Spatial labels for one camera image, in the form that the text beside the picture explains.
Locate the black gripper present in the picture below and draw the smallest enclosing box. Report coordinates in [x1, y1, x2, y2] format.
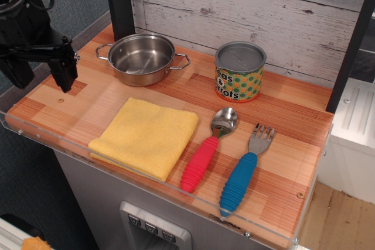
[1, 0, 78, 93]

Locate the stainless steel pot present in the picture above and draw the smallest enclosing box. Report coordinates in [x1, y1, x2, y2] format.
[96, 33, 190, 87]

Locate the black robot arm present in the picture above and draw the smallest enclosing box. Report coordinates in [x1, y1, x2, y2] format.
[1, 0, 79, 93]

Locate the yellow folded cloth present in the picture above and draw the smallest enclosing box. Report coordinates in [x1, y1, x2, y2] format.
[88, 98, 199, 181]

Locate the orange object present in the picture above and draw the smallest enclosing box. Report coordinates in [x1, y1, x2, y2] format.
[21, 237, 52, 250]

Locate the silver dispenser panel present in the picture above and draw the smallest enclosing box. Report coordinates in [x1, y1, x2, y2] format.
[120, 201, 193, 249]

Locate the peas and carrots tin can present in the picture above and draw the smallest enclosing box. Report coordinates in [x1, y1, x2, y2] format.
[215, 41, 267, 103]

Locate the white cabinet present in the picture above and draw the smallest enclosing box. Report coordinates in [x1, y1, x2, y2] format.
[317, 78, 374, 203]

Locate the clear acrylic guard rail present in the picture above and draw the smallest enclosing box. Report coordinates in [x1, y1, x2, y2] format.
[0, 15, 335, 248]

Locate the black vertical post left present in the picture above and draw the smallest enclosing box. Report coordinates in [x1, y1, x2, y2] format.
[108, 0, 135, 41]

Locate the black vertical post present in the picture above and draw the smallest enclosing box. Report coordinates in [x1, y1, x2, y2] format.
[326, 0, 374, 114]
[108, 0, 135, 41]

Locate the red handled spoon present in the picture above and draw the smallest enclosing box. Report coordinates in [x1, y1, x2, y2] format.
[180, 107, 237, 193]

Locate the blue handled fork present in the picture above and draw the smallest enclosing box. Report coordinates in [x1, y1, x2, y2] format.
[219, 124, 275, 221]

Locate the black vertical post right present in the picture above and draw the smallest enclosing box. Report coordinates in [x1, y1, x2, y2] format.
[326, 0, 374, 114]

